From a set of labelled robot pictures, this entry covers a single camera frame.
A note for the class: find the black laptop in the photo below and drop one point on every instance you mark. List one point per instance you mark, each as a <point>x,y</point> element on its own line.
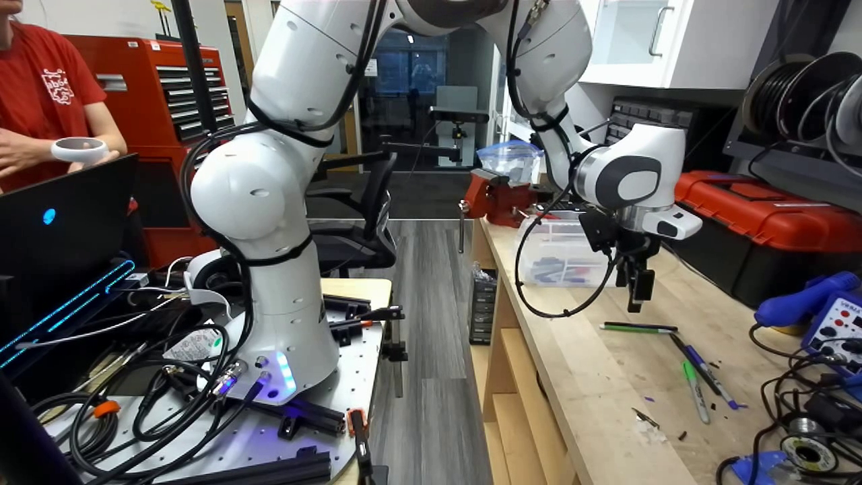
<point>64,234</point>

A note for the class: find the white wall cabinet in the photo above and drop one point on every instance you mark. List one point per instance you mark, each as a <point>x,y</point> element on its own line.
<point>675,42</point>

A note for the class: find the red bench vise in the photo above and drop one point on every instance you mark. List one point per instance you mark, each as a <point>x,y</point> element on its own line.
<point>500,199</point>

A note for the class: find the wooden workbench shelf unit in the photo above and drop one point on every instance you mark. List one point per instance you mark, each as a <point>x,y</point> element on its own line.
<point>515,395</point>

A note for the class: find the red tool cabinet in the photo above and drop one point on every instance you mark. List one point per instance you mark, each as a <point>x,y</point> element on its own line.
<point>172,97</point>

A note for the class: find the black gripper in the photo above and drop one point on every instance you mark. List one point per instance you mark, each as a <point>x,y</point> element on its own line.
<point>616,234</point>

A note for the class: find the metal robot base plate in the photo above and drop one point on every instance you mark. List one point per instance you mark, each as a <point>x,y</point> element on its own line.
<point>271,422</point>

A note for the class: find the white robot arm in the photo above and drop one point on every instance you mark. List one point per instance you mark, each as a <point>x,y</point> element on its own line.
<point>297,178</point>

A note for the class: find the clear plastic storage box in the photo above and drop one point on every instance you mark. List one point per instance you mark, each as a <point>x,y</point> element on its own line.
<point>561,251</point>

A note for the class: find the black green pen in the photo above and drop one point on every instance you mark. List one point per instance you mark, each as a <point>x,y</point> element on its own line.
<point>639,327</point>

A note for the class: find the red toolbox lid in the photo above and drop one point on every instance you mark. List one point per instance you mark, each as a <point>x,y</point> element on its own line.
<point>770,211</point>

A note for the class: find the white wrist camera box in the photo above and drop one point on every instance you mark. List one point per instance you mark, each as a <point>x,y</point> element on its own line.
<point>675,224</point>

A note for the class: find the clear plastic bag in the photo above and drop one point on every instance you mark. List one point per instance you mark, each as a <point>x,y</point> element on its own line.
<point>512,164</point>

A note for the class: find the blue soldering station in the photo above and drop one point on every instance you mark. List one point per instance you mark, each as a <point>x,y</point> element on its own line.
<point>824,318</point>

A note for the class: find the white tape roll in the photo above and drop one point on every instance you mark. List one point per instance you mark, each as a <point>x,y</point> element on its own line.
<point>79,150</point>

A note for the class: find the person in red shirt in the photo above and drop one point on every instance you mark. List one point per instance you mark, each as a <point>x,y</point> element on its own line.
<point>50,89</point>

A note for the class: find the person hand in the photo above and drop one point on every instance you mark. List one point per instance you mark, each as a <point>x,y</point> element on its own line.
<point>24,151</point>

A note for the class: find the blue pen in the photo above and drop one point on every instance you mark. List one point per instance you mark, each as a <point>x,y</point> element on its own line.
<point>704,371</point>

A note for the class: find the black office chair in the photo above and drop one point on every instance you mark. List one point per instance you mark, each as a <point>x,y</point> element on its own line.
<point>359,217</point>

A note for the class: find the black toolbox case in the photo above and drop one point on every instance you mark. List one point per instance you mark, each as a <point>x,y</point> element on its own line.
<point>764,270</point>

